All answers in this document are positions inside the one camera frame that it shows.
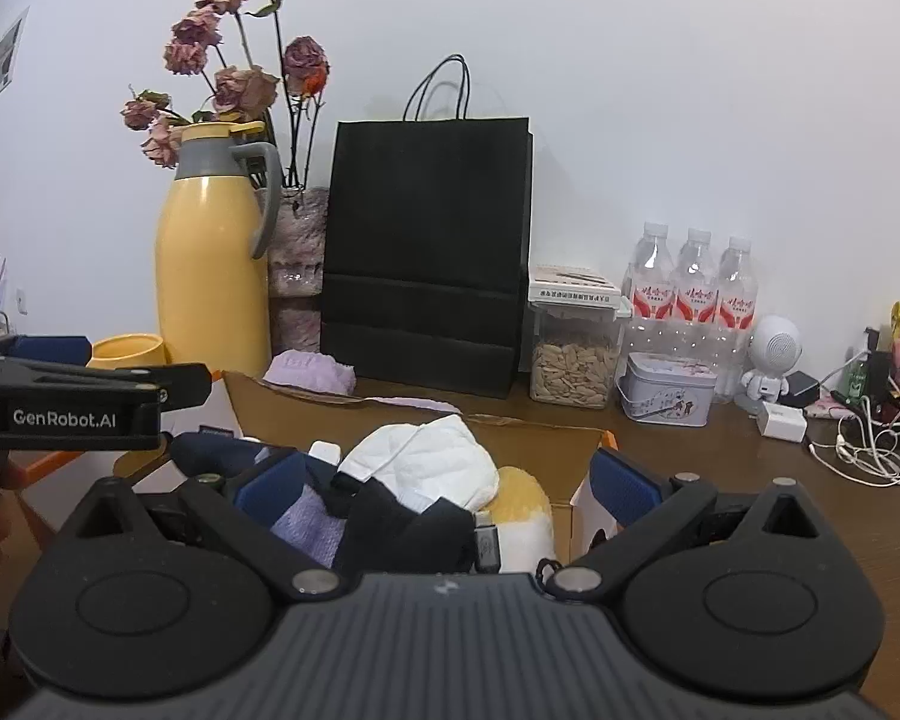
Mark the yellow mug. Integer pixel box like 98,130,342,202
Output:
86,334,170,370

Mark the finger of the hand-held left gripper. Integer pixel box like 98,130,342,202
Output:
15,363,213,415
0,335,95,370

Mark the printed tin box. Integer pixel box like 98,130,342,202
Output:
619,351,717,427

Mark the clear jar of seeds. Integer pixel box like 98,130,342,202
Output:
527,265,631,410

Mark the tangle of white cables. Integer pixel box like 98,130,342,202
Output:
810,349,900,488

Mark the light purple towel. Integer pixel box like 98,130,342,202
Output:
262,349,357,395

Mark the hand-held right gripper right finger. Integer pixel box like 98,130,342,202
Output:
547,448,822,602

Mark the red cardboard box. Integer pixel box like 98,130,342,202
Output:
15,371,623,578

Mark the yellow thermos jug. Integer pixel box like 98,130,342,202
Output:
156,120,282,380

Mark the white robot toy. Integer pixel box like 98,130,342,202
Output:
740,315,803,402

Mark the black cloth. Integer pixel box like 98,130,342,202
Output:
326,476,481,575

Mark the purple knit cloth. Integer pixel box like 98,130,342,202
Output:
270,484,346,567

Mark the wall poster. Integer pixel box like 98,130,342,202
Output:
0,7,29,102

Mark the yellow white plush sheep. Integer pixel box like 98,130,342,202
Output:
487,465,556,575

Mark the black adapter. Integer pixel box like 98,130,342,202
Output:
784,370,822,406

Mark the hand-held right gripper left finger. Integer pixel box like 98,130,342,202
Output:
77,454,344,602

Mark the white charger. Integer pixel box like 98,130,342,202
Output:
756,400,809,443

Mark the dried pink rose bouquet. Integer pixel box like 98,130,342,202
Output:
120,0,331,188

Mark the pink wrapped vase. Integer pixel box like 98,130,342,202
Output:
268,186,331,355

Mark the translucent plastic bag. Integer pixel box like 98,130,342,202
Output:
341,414,500,515

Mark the black paper bag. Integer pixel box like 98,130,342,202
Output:
320,55,535,400

